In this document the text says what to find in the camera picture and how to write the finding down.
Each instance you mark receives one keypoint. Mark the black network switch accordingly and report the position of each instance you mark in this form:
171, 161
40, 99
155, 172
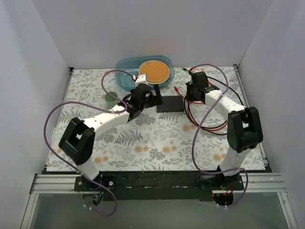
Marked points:
171, 104

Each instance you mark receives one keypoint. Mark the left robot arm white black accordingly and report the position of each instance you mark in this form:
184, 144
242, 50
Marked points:
78, 139

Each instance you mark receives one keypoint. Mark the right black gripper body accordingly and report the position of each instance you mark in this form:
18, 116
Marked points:
191, 91

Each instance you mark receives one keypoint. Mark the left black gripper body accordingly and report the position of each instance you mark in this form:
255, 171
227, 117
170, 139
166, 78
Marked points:
154, 96

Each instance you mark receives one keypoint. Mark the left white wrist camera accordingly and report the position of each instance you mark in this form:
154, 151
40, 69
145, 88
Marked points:
141, 79

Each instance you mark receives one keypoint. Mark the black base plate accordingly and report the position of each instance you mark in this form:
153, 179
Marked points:
156, 185

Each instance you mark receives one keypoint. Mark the round woven coaster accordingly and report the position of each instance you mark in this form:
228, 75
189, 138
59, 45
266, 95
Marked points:
156, 72

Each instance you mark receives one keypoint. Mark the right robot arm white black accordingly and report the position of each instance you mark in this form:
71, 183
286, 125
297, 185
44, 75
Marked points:
244, 131

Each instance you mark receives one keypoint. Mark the green cup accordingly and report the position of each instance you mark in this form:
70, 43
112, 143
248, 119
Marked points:
111, 100

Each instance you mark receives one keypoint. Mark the blue plastic container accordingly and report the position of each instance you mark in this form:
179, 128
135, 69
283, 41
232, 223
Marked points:
132, 66

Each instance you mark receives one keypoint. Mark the floral table mat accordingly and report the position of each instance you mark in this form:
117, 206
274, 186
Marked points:
152, 141

